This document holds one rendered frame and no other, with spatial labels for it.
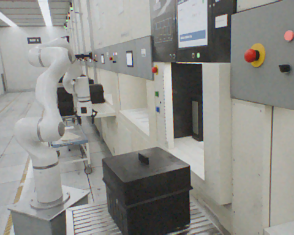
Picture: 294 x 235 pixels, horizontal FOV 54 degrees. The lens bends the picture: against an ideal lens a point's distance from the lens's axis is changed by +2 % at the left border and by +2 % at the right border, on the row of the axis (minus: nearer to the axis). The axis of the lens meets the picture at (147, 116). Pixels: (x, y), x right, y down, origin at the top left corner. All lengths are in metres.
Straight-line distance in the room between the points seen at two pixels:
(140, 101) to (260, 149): 2.39
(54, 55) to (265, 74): 1.02
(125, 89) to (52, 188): 1.90
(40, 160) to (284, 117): 1.05
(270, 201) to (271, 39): 0.51
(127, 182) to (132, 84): 2.24
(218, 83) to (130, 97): 2.24
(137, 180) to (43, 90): 0.68
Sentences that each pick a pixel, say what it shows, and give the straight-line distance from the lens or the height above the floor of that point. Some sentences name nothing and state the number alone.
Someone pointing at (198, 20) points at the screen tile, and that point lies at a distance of 1.26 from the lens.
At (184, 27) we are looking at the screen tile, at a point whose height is 1.56.
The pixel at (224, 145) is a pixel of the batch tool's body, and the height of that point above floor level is 1.10.
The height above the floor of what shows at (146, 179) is 1.01.
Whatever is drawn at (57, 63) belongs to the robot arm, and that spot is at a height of 1.43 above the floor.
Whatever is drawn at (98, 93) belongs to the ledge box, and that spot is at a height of 0.95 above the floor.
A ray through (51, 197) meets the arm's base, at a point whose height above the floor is 0.80.
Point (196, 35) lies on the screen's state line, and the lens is 1.27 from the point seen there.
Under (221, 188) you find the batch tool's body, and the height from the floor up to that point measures 0.94.
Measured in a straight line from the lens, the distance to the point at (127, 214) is 1.10.
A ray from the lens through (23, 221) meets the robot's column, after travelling 1.56.
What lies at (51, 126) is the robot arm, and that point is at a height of 1.15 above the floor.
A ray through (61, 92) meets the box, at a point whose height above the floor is 0.88.
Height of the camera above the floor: 1.45
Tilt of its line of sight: 12 degrees down
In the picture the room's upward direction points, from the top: 3 degrees counter-clockwise
